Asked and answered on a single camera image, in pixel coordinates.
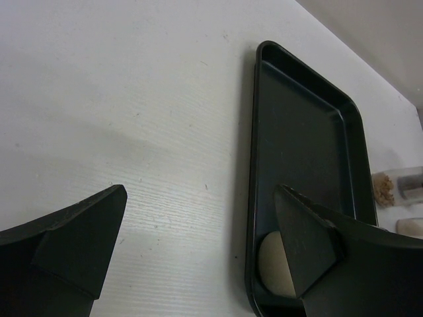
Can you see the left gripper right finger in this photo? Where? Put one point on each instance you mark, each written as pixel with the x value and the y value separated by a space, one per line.
pixel 344 267

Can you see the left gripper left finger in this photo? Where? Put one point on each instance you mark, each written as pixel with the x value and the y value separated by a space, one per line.
pixel 56 265

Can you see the black rectangular tray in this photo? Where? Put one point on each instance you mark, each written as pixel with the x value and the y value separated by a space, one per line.
pixel 309 135

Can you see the small black pepper bottle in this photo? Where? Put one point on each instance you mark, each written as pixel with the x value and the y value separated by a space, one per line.
pixel 398 187

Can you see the white powder bottle black cap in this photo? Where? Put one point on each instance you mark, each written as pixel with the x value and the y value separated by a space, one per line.
pixel 273 266

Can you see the yellow cap spice bottle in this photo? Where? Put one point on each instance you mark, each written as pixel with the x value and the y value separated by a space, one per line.
pixel 412 227

